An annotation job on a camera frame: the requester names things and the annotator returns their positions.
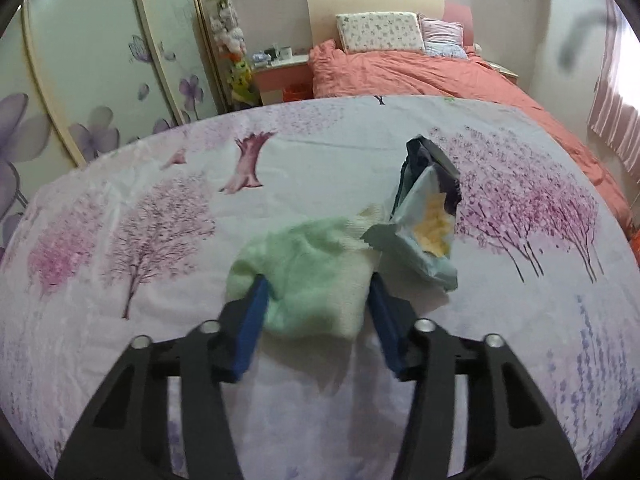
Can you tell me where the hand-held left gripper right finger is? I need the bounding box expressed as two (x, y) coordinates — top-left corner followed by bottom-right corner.
(367, 271), (583, 480)

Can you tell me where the blue yellow patterned sock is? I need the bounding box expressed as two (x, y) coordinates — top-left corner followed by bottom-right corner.
(362, 135), (463, 292)

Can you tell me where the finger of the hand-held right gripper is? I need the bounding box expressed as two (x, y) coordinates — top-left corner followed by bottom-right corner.
(559, 9), (623, 77)

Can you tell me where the pink striped pillow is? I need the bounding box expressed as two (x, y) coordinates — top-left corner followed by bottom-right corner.
(419, 16), (468, 59)

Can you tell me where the flower print sliding wardrobe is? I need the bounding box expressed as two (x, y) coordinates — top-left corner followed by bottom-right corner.
(0, 0), (231, 251)

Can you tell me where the pink curtain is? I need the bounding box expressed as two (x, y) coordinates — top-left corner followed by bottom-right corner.
(587, 0), (640, 181)

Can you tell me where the green and cream fuzzy sock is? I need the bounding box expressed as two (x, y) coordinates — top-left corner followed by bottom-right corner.
(227, 203), (391, 338)

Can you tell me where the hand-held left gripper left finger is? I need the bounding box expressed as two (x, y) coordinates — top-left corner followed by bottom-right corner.
(54, 275), (273, 480)

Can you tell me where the cream and pink headboard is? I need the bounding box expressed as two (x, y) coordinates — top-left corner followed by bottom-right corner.
(306, 0), (476, 53)

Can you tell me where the white floral pillow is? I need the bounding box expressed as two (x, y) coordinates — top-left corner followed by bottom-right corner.
(336, 11), (427, 55)

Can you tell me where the pink and white nightstand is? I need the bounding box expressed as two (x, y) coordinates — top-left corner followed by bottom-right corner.
(251, 54), (315, 107)

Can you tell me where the nightstand with papers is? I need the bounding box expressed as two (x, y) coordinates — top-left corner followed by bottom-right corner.
(487, 61), (520, 81)

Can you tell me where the small orange waste basket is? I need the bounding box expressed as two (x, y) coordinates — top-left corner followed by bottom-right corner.
(282, 85), (315, 104)

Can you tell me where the pink bed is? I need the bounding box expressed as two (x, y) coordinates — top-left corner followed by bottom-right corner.
(307, 39), (633, 231)

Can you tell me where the hanging column of plush toys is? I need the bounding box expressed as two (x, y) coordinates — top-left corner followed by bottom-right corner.
(207, 0), (261, 111)

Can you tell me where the tree print bed sheet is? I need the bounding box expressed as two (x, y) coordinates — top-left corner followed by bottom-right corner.
(0, 94), (640, 480)

